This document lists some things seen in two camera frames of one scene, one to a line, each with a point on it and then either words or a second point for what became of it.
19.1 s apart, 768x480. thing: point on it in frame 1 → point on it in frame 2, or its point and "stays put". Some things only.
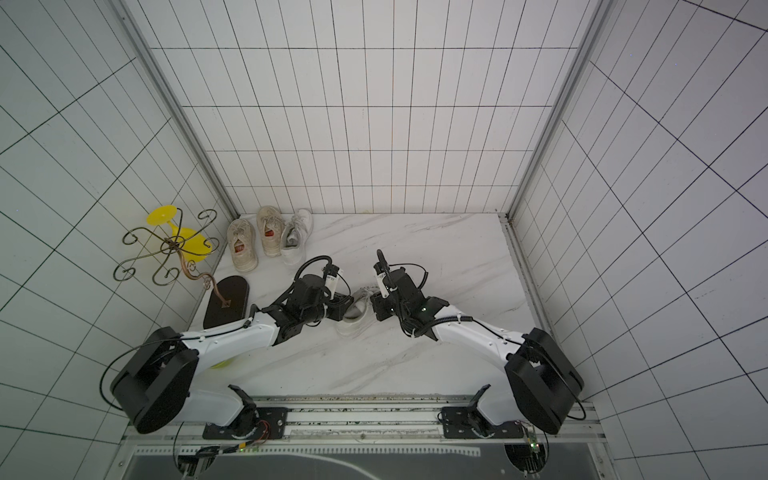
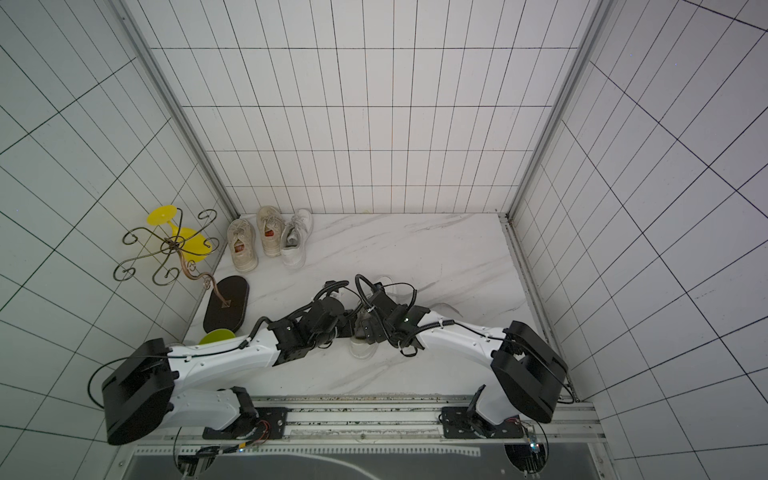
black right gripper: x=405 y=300 → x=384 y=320
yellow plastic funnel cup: x=194 y=245 stays put
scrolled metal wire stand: x=166 y=273 stays put
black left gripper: x=339 y=301 → x=348 y=319
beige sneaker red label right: x=270 y=224 stays put
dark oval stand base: x=234 y=289 stays put
